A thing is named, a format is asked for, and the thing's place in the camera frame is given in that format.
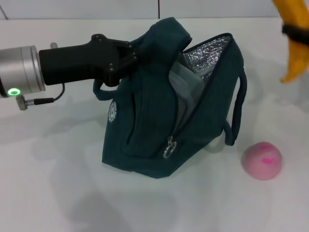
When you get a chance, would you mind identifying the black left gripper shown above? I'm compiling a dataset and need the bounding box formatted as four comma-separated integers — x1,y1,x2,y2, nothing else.
38,33,146,87

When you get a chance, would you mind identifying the yellow banana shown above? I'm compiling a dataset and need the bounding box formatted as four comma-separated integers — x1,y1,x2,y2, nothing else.
272,0,309,84

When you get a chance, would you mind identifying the dark teal insulated lunch bag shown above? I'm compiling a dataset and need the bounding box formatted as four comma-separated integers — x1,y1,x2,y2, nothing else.
93,16,248,180

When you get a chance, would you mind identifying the clear plastic food container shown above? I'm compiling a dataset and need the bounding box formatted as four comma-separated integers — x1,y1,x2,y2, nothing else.
168,52,213,136

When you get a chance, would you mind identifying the pink peach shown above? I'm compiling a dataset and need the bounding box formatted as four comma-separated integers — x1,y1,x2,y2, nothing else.
241,141,283,181

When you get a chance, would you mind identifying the left arm cable with connector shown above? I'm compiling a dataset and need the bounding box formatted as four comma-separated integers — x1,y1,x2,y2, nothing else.
15,42,66,111

